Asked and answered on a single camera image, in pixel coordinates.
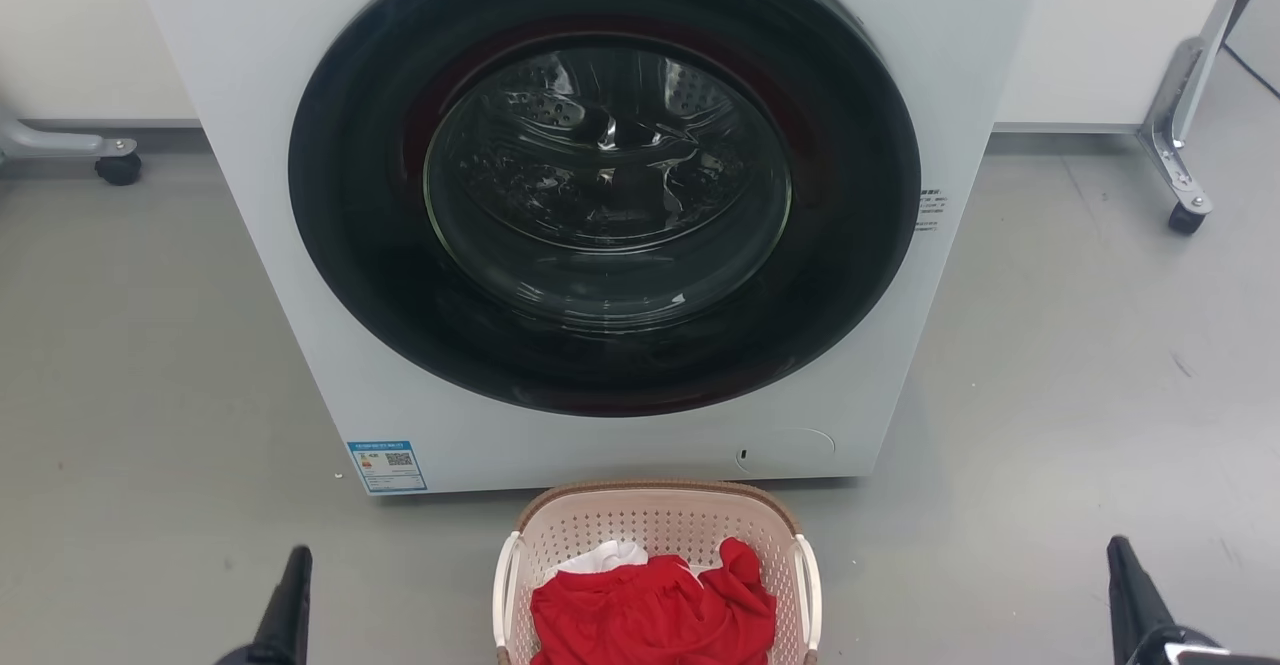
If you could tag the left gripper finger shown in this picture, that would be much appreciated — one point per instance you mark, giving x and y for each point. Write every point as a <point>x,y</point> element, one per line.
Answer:
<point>288,605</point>

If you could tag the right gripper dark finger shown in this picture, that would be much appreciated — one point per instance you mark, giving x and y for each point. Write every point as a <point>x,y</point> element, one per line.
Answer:
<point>1135,595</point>

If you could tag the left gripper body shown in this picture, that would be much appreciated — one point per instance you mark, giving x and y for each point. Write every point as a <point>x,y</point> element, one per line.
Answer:
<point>250,657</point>

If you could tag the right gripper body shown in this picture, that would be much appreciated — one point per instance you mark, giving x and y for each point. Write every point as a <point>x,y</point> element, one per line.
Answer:
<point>1200,650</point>

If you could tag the beige perforated laundry basket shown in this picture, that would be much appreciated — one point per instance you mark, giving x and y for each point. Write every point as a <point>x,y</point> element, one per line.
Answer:
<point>650,520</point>

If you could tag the blue energy label sticker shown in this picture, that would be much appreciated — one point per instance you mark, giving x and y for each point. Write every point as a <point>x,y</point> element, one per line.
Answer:
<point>387,467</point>

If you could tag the white garment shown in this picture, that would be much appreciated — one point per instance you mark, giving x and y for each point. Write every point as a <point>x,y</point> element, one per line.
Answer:
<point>610,555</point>

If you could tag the red garment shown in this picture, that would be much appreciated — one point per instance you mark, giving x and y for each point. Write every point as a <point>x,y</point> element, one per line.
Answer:
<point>650,615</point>

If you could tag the black round washer door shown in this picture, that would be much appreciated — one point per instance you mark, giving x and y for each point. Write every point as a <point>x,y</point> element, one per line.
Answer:
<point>350,245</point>

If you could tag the black caster wheel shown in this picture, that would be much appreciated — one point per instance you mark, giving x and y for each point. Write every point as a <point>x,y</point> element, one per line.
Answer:
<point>1187,220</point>
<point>119,169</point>

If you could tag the small text sticker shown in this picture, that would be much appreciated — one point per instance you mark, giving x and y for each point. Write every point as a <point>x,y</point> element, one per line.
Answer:
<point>930,209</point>

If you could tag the white front-load washing machine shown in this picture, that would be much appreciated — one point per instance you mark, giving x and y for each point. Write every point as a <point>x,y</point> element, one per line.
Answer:
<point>250,145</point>

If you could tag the grey metal frame leg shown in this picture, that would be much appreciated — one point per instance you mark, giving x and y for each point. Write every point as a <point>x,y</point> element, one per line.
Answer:
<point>50,140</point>
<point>1185,85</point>

